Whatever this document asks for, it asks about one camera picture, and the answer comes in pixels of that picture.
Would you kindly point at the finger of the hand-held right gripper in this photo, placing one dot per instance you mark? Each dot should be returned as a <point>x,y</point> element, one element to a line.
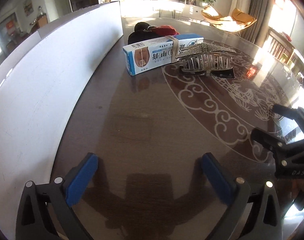
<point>267,137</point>
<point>292,113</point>

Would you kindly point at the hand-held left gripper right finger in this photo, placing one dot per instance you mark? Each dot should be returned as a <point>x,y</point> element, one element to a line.
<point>217,180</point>

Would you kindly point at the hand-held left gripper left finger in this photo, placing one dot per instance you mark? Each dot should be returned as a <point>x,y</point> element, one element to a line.
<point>81,180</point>

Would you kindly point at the long white cardboard box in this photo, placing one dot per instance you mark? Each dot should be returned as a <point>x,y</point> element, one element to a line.
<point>41,92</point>

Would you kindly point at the brown patterned glass desktop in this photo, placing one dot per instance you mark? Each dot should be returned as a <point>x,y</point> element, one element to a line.
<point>142,117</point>

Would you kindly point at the brown slatted wooden chair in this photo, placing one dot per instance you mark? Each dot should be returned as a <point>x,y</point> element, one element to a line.
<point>280,45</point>

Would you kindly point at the black bow hair clip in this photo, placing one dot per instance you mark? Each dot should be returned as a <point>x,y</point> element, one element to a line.
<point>224,74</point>

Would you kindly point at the rhinestone claw hair clip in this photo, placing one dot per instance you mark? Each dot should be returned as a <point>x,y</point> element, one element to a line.
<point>204,61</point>

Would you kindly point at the grey curtain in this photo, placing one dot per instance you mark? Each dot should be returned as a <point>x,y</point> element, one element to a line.
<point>260,10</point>

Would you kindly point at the blue and white medicine box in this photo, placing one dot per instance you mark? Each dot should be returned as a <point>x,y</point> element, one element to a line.
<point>147,57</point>

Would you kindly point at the white television cabinet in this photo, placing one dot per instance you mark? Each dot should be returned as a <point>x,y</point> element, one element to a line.
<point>192,10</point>

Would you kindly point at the red plastic bag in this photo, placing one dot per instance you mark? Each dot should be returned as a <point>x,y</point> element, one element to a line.
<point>167,31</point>

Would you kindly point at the black cloth hat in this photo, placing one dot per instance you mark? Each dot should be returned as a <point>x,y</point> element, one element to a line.
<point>139,33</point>

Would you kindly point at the red door poster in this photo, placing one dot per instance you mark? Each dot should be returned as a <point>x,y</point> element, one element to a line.
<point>9,25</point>

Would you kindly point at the large glass bottle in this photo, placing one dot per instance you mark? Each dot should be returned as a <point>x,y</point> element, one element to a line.
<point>40,12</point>

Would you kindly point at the framed wall painting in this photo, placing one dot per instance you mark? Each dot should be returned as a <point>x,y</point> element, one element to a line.
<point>28,5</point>

